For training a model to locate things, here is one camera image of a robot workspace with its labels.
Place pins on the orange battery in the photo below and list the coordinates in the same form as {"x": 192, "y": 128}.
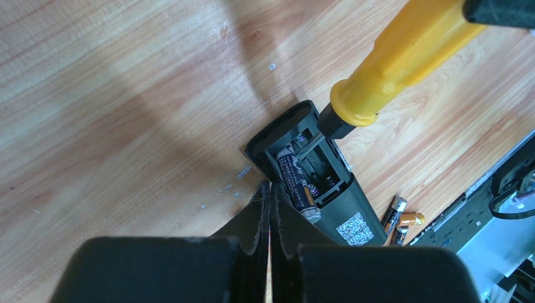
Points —
{"x": 410, "y": 219}

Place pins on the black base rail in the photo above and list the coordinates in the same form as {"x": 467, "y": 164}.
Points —
{"x": 468, "y": 214}

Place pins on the batteries in black remote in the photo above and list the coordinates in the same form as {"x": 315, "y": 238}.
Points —
{"x": 296, "y": 184}

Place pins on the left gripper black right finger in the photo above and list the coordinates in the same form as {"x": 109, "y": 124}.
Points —
{"x": 293, "y": 279}

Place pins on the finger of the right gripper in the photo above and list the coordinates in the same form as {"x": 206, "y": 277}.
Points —
{"x": 501, "y": 13}

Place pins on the black battery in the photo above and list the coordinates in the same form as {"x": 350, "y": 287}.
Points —
{"x": 399, "y": 236}
{"x": 393, "y": 214}

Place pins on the black remote control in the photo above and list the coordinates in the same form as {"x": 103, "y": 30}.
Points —
{"x": 347, "y": 217}

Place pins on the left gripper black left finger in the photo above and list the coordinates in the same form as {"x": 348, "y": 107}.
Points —
{"x": 249, "y": 229}

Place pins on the yellow handled screwdriver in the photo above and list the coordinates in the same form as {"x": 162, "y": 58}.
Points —
{"x": 421, "y": 37}

